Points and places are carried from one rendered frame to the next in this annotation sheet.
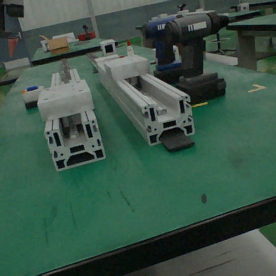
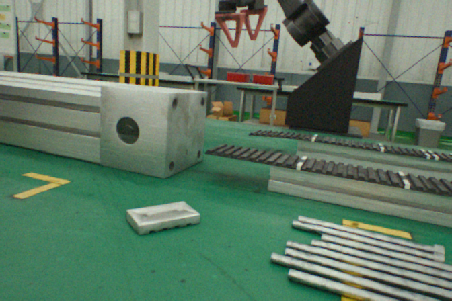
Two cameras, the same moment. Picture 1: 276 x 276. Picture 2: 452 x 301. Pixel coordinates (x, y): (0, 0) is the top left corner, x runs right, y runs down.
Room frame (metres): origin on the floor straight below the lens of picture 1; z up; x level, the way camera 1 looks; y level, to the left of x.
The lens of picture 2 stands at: (1.72, -0.25, 0.89)
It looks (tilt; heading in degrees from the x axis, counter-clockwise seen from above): 12 degrees down; 118
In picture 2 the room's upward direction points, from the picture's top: 5 degrees clockwise
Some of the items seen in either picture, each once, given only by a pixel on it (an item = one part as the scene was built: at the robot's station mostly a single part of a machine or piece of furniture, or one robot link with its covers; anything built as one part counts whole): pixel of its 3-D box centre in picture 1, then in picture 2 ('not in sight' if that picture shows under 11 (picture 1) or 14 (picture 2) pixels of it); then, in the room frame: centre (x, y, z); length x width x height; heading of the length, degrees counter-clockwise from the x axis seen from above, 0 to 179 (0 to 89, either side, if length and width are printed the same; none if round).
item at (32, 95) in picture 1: (37, 96); not in sight; (1.24, 0.34, 0.81); 0.10 x 0.08 x 0.06; 99
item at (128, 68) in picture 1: (125, 71); not in sight; (1.01, -0.01, 0.87); 0.16 x 0.11 x 0.07; 9
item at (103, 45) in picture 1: (106, 48); not in sight; (2.39, 0.09, 0.83); 0.11 x 0.10 x 0.10; 99
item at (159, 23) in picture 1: (175, 48); not in sight; (1.14, -0.19, 0.89); 0.20 x 0.08 x 0.22; 93
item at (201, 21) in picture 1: (206, 56); not in sight; (0.87, -0.23, 0.89); 0.20 x 0.08 x 0.22; 104
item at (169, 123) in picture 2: (106, 69); (161, 125); (1.45, 0.07, 0.83); 0.12 x 0.09 x 0.10; 99
